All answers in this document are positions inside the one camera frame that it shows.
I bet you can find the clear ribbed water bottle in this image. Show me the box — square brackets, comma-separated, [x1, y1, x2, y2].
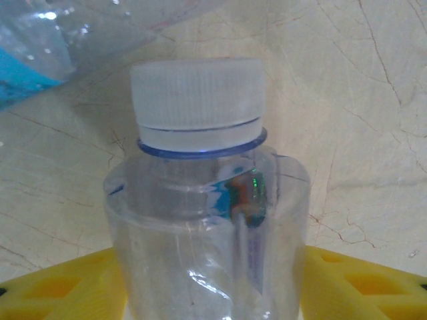
[103, 58, 313, 320]

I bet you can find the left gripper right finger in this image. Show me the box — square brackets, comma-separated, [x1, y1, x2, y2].
[300, 245, 427, 320]

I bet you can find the clear bottle light blue label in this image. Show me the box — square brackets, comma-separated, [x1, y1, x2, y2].
[0, 0, 201, 113]

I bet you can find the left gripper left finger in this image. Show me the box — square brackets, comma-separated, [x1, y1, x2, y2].
[0, 247, 130, 320]

